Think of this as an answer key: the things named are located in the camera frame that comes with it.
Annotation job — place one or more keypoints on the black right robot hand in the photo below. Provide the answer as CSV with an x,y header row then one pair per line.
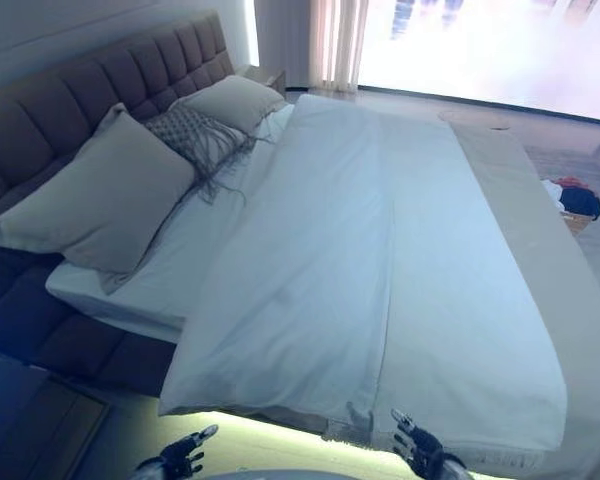
x,y
422,447

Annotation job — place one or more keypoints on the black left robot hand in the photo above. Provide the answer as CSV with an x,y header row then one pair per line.
x,y
180,457

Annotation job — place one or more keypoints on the white duvet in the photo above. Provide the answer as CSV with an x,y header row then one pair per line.
x,y
355,250

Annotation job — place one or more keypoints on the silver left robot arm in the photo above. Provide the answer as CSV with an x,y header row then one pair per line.
x,y
150,470

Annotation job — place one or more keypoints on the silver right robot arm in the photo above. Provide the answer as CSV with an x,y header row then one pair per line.
x,y
452,470

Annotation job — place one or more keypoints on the white fringed blanket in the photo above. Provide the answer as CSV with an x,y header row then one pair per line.
x,y
340,425

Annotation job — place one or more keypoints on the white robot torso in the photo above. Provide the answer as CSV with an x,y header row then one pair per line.
x,y
300,476

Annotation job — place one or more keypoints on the wooden nightstand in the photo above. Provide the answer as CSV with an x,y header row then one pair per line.
x,y
40,425
265,75

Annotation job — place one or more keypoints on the white mattress sheet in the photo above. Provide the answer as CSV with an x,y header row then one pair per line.
x,y
180,260

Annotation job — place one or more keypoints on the large beige pillow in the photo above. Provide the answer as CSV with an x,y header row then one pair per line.
x,y
105,200
230,100

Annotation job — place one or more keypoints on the white garment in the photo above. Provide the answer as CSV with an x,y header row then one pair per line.
x,y
551,192

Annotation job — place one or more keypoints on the black garment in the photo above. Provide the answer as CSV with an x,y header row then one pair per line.
x,y
580,202

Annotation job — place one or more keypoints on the red garment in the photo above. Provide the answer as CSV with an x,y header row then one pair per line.
x,y
572,182

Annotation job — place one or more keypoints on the grey fringed cushion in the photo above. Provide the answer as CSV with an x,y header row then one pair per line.
x,y
180,127

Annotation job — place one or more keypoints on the brown tufted headboard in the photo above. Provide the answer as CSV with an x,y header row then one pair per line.
x,y
80,90

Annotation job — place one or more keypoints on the sheer pale curtain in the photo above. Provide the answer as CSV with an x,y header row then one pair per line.
x,y
330,45

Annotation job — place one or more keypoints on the brown upholstered bed frame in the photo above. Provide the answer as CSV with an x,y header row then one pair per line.
x,y
55,330

